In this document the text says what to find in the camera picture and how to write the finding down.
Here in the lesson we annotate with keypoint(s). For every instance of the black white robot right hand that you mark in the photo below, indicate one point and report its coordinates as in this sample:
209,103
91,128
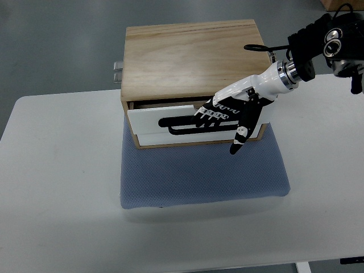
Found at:
242,101

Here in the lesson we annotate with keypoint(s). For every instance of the black drawer handle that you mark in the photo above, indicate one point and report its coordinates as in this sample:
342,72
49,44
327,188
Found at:
183,125

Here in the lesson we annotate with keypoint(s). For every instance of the wooden drawer cabinet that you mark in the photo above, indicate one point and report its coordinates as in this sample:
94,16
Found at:
188,60

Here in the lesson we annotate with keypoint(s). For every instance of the blue grey cushion mat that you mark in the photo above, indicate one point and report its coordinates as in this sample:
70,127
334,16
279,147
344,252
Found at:
170,176

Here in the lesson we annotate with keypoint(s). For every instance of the grey metal table clamp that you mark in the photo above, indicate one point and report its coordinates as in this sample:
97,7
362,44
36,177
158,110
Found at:
118,68

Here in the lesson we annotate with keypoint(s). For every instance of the brown cardboard box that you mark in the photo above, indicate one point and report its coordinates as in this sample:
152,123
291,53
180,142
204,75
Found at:
333,5

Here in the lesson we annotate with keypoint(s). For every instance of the white table leg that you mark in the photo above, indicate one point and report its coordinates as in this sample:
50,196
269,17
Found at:
303,267

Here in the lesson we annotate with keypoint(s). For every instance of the black table control panel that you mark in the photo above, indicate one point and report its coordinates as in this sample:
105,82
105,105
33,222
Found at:
352,260

